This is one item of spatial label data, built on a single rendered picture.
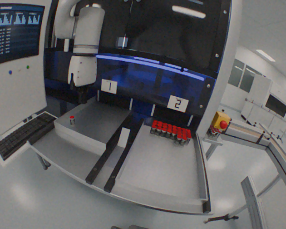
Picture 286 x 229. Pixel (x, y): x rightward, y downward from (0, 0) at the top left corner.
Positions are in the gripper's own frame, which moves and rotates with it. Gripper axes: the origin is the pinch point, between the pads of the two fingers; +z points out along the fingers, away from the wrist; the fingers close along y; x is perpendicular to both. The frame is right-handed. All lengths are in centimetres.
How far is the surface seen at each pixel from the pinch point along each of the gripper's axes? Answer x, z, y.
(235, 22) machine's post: 48, -45, -26
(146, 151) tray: 26.7, 14.2, -4.2
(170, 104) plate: 28.3, 1.0, -23.8
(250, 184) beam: 122, 48, -38
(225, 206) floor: 134, 102, -47
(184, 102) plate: 34.3, -1.7, -24.6
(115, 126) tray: 8.9, 13.9, -10.6
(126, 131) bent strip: 17.5, 9.2, -4.3
